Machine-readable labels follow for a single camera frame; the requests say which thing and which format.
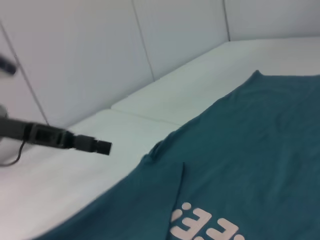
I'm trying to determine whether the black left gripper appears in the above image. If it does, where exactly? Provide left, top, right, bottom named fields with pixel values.
left=0, top=117, right=113, bottom=156

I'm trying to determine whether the blue shirt with FREE print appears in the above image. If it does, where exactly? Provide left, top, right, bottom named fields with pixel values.
left=37, top=69, right=320, bottom=240

